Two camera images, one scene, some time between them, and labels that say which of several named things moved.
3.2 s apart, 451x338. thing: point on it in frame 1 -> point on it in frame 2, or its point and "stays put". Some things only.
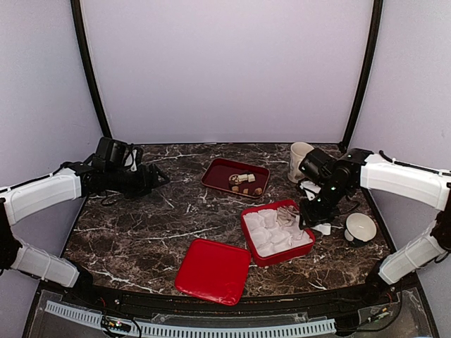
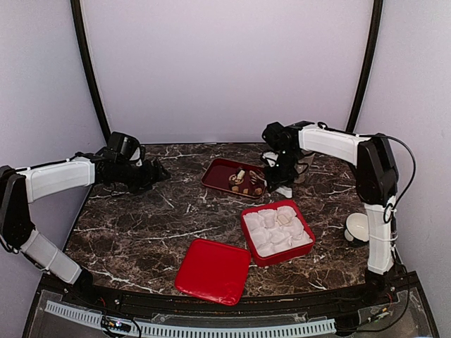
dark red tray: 237,177 stays put
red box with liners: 273,232 stays put
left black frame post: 89,68 stays put
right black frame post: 377,17 stays put
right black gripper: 312,218 -> 275,181
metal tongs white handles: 287,214 -> 285,190
